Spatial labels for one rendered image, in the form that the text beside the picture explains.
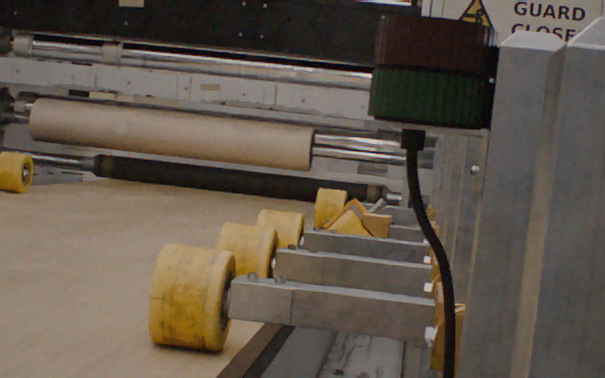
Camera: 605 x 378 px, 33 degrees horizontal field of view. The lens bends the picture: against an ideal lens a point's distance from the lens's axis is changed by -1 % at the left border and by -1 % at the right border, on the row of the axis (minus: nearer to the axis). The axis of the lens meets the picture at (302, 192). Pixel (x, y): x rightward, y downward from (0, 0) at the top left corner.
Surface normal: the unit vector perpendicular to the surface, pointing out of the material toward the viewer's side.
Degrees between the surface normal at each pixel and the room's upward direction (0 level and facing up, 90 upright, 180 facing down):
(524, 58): 90
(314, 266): 90
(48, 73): 90
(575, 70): 90
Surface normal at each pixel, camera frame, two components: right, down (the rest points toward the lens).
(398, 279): -0.11, 0.04
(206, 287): -0.07, -0.31
